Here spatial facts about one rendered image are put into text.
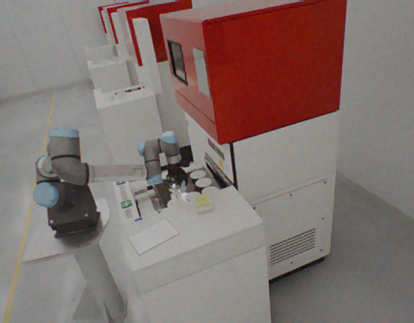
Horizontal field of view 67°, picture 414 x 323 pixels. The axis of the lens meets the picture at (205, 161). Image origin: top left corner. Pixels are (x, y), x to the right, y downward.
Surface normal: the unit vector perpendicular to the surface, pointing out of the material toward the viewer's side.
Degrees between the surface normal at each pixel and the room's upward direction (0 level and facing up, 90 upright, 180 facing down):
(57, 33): 90
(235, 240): 90
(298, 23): 90
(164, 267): 90
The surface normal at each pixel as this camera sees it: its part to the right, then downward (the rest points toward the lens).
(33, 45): 0.35, 0.42
